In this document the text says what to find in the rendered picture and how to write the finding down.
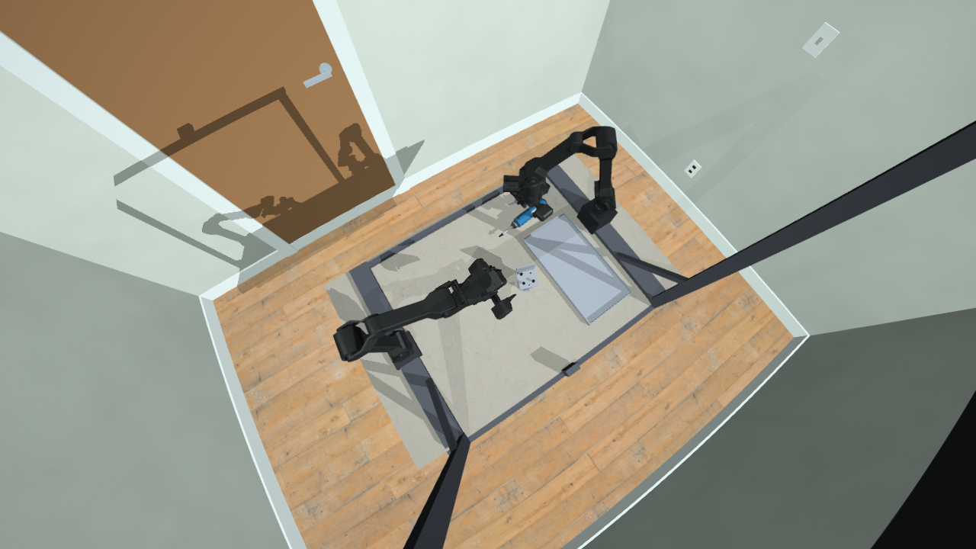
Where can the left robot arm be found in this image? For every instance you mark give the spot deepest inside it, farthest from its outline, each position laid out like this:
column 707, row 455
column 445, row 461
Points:
column 353, row 343

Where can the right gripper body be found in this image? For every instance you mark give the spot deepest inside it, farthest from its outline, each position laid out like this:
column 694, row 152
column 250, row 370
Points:
column 542, row 212

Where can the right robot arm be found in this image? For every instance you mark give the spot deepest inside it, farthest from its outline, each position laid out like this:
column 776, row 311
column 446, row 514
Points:
column 537, row 168

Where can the grey l-shaped bracket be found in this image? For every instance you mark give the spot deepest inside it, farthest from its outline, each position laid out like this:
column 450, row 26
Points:
column 526, row 277

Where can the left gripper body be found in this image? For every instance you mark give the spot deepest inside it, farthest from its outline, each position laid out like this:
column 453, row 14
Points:
column 502, row 307

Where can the blue cylindrical tool barrel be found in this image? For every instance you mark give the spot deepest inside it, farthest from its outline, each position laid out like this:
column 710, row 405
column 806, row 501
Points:
column 524, row 217

